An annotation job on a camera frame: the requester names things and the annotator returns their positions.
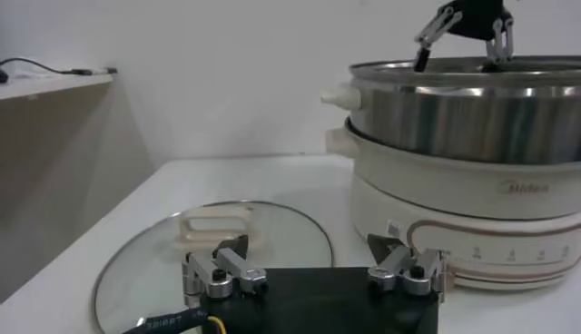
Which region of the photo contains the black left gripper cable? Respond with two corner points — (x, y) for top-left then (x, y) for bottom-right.
(121, 308), (228, 334)

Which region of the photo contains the glass lid with cream handle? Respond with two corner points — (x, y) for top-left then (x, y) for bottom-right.
(92, 200), (336, 334)

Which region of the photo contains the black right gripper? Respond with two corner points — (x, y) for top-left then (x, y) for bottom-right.
(412, 0), (517, 74)

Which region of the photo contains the white side desk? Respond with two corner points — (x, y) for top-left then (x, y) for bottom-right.
(0, 72), (114, 102)

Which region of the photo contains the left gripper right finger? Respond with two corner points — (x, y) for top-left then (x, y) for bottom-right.
(366, 233), (447, 304)

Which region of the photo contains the stainless steel steamer pot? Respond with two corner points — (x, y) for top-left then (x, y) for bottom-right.
(320, 54), (581, 165)

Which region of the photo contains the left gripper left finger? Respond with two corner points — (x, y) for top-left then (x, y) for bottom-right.
(181, 234), (270, 309)

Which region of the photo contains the black cable with adapter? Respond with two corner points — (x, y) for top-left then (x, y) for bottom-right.
(0, 57), (118, 84)

